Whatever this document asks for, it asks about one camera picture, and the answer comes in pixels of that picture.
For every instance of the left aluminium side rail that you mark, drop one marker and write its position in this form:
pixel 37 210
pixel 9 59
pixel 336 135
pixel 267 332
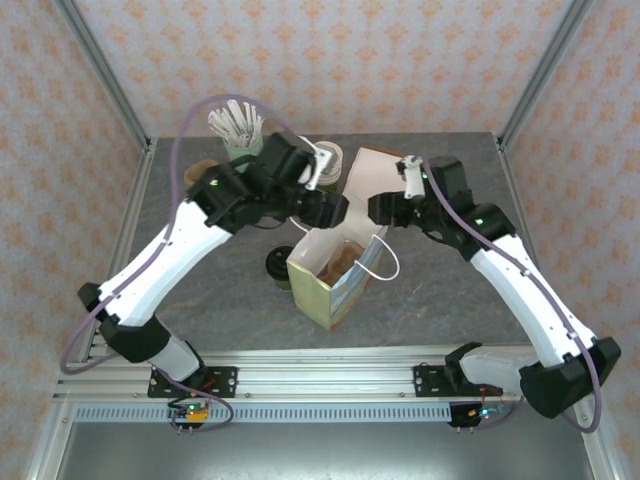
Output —
pixel 122 240

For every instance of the paper-wrapped straw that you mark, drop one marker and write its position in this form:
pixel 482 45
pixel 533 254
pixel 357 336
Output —
pixel 249 117
pixel 257 127
pixel 220 125
pixel 236 115

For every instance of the stack of brown pulp carriers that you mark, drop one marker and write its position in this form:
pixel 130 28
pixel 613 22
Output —
pixel 197 172

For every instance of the small circuit board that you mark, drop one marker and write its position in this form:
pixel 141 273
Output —
pixel 482 412
pixel 195 412

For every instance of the left small circuit board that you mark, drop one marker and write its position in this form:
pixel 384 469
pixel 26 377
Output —
pixel 195 412

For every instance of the right aluminium corner post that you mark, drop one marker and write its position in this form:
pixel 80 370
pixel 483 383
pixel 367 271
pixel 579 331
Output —
pixel 552 50

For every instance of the grey metal panel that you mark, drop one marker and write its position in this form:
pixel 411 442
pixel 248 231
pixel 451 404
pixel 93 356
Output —
pixel 320 455

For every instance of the white paper carry bag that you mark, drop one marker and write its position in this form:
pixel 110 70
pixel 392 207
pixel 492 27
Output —
pixel 312 290

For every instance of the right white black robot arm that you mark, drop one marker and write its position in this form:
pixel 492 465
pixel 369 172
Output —
pixel 525 290

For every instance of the left aluminium corner post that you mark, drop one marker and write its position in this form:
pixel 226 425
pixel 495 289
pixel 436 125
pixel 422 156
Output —
pixel 102 70

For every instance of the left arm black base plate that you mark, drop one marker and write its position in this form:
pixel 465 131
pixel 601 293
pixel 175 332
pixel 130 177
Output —
pixel 225 380

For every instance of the horizontal aluminium frame rail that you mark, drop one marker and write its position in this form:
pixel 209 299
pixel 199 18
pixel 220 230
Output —
pixel 325 380

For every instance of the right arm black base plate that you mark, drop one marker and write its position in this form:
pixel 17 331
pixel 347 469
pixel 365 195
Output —
pixel 425 380

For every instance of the green coffee cup black lid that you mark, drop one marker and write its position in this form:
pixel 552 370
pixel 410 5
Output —
pixel 277 262

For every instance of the brown pulp cup carrier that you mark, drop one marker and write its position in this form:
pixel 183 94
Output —
pixel 345 255

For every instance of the aluminium corner post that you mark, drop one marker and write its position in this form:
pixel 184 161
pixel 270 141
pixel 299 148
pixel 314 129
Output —
pixel 552 50
pixel 102 70

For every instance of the right small circuit board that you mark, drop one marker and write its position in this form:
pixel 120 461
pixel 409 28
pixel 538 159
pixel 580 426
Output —
pixel 482 412

